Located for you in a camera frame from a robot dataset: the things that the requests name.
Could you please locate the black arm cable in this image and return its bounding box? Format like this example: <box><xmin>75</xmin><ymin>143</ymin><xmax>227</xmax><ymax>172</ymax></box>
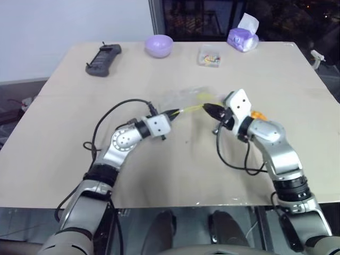
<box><xmin>54</xmin><ymin>98</ymin><xmax>160</xmax><ymax>222</ymax></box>
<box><xmin>215</xmin><ymin>126</ymin><xmax>269</xmax><ymax>175</ymax></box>

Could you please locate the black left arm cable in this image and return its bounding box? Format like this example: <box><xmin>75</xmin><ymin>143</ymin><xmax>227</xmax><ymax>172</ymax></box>
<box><xmin>54</xmin><ymin>98</ymin><xmax>160</xmax><ymax>222</ymax></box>

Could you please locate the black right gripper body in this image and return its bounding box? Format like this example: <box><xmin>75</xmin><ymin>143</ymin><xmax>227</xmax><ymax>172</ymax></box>
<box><xmin>217</xmin><ymin>106</ymin><xmax>236</xmax><ymax>131</ymax></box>

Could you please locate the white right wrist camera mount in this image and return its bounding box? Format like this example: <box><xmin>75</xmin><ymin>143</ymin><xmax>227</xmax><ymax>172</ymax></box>
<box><xmin>224</xmin><ymin>89</ymin><xmax>252</xmax><ymax>126</ymax></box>

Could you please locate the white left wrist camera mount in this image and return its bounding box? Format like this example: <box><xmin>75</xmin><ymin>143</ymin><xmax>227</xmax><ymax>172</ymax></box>
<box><xmin>146</xmin><ymin>114</ymin><xmax>172</xmax><ymax>138</ymax></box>

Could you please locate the orange wrapped snack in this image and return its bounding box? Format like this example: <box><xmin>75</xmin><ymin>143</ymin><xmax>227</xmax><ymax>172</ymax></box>
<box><xmin>251</xmin><ymin>110</ymin><xmax>267</xmax><ymax>121</ymax></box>

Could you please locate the clear box with coloured bits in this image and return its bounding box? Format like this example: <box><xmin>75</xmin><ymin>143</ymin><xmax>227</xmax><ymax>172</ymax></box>
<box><xmin>197</xmin><ymin>44</ymin><xmax>223</xmax><ymax>68</ymax></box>

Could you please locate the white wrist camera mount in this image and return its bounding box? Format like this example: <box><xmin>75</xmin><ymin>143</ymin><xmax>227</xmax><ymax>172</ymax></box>
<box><xmin>146</xmin><ymin>114</ymin><xmax>172</xmax><ymax>138</ymax></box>
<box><xmin>224</xmin><ymin>89</ymin><xmax>252</xmax><ymax>126</ymax></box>

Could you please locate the grey window frame post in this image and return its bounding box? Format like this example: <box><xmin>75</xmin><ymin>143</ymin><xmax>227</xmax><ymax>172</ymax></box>
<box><xmin>148</xmin><ymin>0</ymin><xmax>163</xmax><ymax>42</ymax></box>

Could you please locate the purple tissue pack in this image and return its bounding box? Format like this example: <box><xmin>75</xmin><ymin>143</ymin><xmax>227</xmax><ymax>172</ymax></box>
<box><xmin>227</xmin><ymin>12</ymin><xmax>260</xmax><ymax>53</ymax></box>

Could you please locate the clear plastic zip bag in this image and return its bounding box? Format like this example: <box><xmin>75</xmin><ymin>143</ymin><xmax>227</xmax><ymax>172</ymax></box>
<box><xmin>156</xmin><ymin>85</ymin><xmax>227</xmax><ymax>118</ymax></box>

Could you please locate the black remote controller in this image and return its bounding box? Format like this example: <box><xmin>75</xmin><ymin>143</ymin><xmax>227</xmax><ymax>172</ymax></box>
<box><xmin>84</xmin><ymin>41</ymin><xmax>123</xmax><ymax>78</ymax></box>

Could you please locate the white plastic tool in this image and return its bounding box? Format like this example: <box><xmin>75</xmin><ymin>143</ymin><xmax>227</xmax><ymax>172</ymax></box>
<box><xmin>310</xmin><ymin>49</ymin><xmax>326</xmax><ymax>71</ymax></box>

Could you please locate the purple bowl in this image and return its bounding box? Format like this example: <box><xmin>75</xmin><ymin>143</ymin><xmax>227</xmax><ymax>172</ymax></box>
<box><xmin>144</xmin><ymin>35</ymin><xmax>174</xmax><ymax>58</ymax></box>

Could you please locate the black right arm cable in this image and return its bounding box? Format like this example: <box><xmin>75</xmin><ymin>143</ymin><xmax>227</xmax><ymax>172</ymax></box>
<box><xmin>215</xmin><ymin>126</ymin><xmax>269</xmax><ymax>175</ymax></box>

